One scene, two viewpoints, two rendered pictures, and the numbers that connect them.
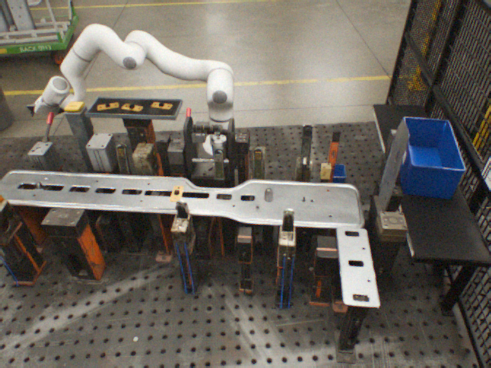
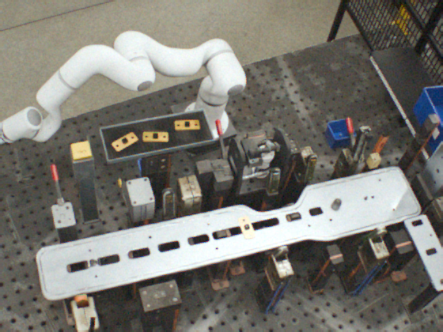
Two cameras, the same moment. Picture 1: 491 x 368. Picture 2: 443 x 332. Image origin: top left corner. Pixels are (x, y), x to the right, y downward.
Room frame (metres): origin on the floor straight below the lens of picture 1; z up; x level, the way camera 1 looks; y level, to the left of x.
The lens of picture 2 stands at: (0.34, 0.91, 2.83)
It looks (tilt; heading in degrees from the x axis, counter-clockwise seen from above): 56 degrees down; 325
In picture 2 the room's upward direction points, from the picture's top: 12 degrees clockwise
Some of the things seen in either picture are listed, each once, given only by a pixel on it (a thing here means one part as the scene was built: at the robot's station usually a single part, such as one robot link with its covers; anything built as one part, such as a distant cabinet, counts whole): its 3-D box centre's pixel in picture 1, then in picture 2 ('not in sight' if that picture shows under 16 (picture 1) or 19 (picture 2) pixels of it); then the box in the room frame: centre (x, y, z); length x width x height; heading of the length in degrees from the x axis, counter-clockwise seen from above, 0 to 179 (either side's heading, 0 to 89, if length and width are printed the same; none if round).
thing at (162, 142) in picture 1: (169, 175); (198, 194); (1.29, 0.32, 0.90); 0.05 x 0.05 x 0.40; 83
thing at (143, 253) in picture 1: (131, 219); (184, 260); (1.09, 0.46, 0.84); 0.13 x 0.11 x 0.29; 173
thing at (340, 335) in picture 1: (351, 324); (427, 296); (0.61, -0.32, 0.84); 0.11 x 0.06 x 0.29; 173
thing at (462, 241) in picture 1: (418, 167); (437, 131); (1.15, -0.67, 1.02); 0.90 x 0.22 x 0.03; 173
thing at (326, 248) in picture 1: (322, 271); (388, 256); (0.81, -0.26, 0.84); 0.11 x 0.10 x 0.28; 173
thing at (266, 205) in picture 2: (221, 203); (264, 210); (1.16, 0.09, 0.84); 0.04 x 0.03 x 0.29; 83
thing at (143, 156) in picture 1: (151, 186); (186, 214); (1.24, 0.39, 0.89); 0.13 x 0.11 x 0.38; 173
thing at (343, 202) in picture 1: (171, 196); (241, 232); (1.06, 0.27, 1.00); 1.38 x 0.22 x 0.02; 83
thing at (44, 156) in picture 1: (55, 181); (68, 238); (1.30, 0.81, 0.88); 0.11 x 0.10 x 0.36; 173
